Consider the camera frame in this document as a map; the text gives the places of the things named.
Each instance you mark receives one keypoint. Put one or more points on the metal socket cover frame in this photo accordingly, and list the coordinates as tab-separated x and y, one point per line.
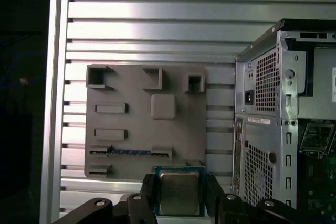
304	140

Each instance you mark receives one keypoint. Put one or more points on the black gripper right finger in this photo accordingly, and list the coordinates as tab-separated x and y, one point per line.
228	211

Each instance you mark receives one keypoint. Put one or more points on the RAM stick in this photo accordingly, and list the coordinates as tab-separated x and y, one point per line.
131	152

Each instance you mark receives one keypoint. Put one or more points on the grey parts rack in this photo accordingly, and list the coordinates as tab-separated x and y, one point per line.
139	134

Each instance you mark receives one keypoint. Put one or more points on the green motherboard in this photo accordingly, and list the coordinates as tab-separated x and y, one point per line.
324	176

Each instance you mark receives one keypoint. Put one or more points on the silver CPU chip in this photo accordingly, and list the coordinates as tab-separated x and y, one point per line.
179	192

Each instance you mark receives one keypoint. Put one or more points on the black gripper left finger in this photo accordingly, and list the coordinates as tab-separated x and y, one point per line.
139	208

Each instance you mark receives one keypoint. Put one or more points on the black PC case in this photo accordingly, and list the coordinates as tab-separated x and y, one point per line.
258	134

